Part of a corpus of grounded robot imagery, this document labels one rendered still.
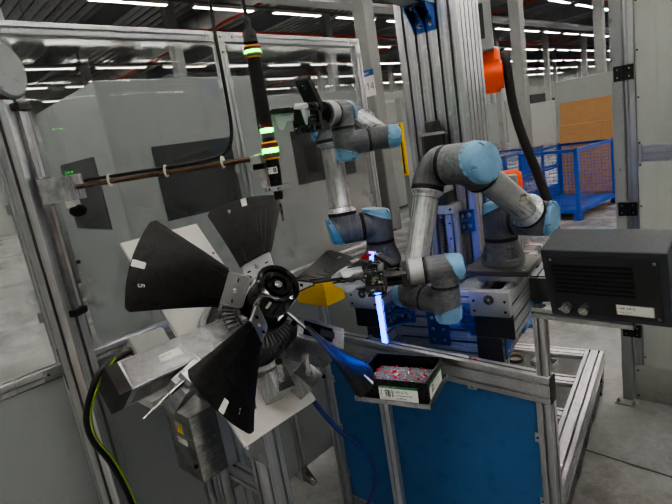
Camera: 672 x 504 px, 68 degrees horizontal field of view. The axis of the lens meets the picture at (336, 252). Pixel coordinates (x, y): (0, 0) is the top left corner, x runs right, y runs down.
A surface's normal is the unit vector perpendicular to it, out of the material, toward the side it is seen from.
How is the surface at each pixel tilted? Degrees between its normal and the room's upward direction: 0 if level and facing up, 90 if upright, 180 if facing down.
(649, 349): 90
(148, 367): 50
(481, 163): 85
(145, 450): 90
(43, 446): 90
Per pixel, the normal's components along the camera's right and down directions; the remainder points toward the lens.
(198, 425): 0.73, 0.04
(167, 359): 0.46, -0.59
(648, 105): -0.67, 0.26
